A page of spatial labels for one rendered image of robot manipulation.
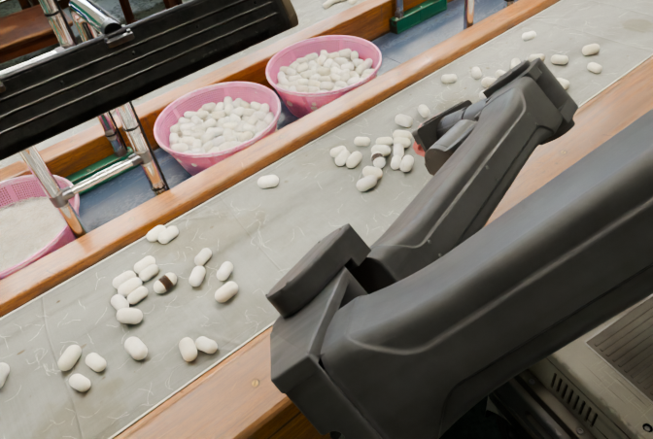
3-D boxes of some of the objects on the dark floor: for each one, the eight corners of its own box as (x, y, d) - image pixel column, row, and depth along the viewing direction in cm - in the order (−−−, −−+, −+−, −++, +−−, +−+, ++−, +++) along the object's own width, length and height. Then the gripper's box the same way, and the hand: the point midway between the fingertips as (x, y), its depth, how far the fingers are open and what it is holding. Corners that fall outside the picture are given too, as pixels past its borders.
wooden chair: (190, 69, 295) (128, -115, 235) (136, 58, 314) (67, -115, 254) (238, 33, 321) (193, -140, 261) (186, 25, 340) (133, -138, 280)
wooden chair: (26, 142, 260) (-95, -51, 200) (12, 108, 288) (-99, -71, 228) (113, 106, 276) (23, -84, 215) (90, 77, 304) (6, -98, 244)
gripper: (464, 167, 65) (401, 185, 79) (519, 131, 69) (449, 153, 83) (438, 118, 65) (379, 144, 79) (496, 84, 68) (429, 115, 83)
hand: (418, 148), depth 80 cm, fingers closed
